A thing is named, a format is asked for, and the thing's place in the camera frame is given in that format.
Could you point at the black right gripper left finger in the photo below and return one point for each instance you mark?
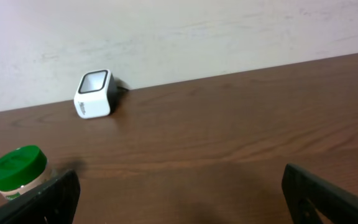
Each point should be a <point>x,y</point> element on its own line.
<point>54,201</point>

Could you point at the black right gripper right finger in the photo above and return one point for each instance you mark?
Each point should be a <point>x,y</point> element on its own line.
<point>307,195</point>

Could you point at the green-lidded white jar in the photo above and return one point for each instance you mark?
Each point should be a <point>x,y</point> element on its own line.
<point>23,169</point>

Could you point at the white barcode scanner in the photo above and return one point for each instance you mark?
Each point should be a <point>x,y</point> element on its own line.
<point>97,95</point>

